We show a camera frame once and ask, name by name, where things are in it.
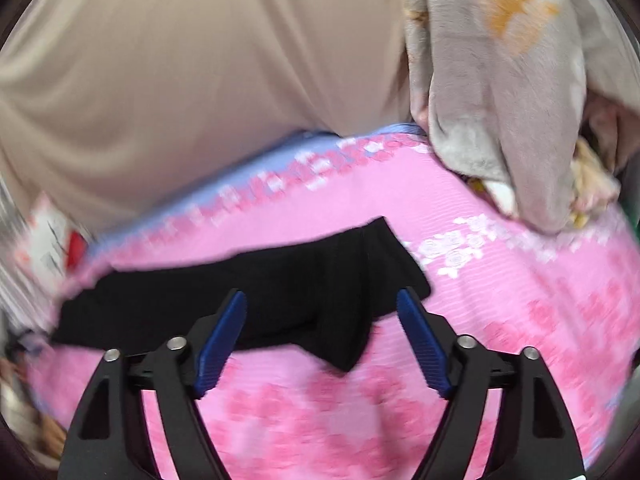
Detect grey floral blanket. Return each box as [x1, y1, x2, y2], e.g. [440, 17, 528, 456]
[402, 0, 639, 234]

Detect white cat face pillow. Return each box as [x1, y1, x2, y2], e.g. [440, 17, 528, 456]
[13, 194, 89, 296]

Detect beige padded headboard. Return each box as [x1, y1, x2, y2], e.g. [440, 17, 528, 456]
[1, 0, 409, 233]

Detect black pants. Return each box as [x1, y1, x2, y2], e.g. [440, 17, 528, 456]
[49, 216, 433, 373]

